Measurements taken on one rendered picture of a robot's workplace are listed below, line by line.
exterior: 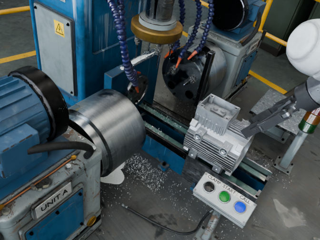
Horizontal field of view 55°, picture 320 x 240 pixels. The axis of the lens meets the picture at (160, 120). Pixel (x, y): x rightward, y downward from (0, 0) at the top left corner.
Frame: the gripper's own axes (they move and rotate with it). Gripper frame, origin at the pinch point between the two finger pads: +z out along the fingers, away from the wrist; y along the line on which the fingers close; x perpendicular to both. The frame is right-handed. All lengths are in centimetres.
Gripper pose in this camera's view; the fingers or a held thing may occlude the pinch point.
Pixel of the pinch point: (255, 124)
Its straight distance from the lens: 97.3
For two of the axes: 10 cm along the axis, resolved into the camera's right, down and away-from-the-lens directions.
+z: -5.2, 4.1, 7.5
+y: -6.0, 4.6, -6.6
